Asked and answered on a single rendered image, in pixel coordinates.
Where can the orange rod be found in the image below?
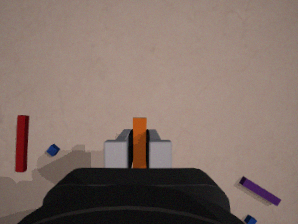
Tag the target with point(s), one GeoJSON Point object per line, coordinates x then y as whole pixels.
{"type": "Point", "coordinates": [139, 142]}

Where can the small blue cube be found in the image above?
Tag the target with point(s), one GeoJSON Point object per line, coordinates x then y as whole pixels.
{"type": "Point", "coordinates": [53, 150]}
{"type": "Point", "coordinates": [250, 220]}

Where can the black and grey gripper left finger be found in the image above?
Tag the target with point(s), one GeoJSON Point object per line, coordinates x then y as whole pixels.
{"type": "Point", "coordinates": [119, 153]}

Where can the red rod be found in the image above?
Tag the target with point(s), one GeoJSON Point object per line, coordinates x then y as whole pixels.
{"type": "Point", "coordinates": [22, 143]}

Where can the purple rod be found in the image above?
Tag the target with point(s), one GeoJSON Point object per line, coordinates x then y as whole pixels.
{"type": "Point", "coordinates": [260, 191]}

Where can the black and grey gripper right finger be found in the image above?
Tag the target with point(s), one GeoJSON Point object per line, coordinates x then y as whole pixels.
{"type": "Point", "coordinates": [158, 152]}

